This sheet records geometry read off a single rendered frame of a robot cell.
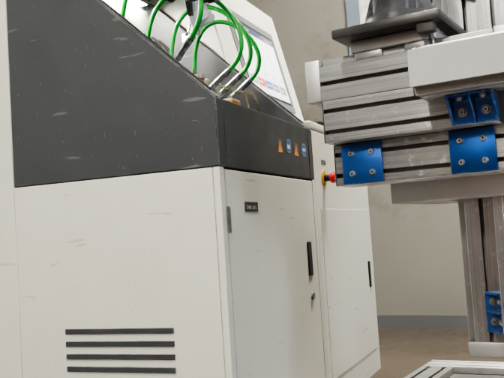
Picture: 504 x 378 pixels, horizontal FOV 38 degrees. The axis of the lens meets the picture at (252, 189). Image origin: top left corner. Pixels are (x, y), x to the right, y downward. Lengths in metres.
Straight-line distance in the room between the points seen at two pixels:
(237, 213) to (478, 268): 0.56
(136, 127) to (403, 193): 0.64
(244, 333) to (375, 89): 0.63
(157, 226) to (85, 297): 0.26
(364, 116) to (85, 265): 0.77
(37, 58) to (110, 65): 0.22
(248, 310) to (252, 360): 0.12
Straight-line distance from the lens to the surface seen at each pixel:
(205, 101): 1.66
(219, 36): 2.48
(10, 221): 1.95
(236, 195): 1.70
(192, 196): 1.65
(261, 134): 1.89
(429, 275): 4.54
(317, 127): 2.37
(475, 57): 1.34
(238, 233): 1.69
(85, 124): 1.82
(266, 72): 2.79
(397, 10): 1.52
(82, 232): 1.81
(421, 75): 1.36
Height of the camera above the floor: 0.63
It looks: 4 degrees up
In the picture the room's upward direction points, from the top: 4 degrees counter-clockwise
